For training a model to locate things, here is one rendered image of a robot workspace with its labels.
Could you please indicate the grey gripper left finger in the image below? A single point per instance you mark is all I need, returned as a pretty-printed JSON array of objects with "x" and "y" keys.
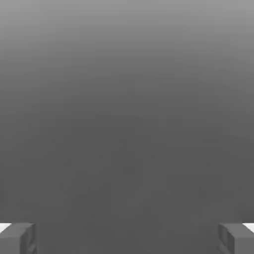
[{"x": 15, "y": 239}]

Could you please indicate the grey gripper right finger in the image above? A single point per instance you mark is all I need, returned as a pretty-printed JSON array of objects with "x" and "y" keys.
[{"x": 238, "y": 239}]

